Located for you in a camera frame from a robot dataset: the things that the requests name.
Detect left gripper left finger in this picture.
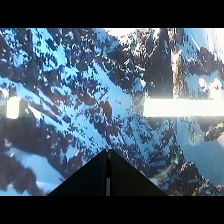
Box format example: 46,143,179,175
47,149,108,197

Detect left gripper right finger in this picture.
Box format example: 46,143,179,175
108,148,168,197

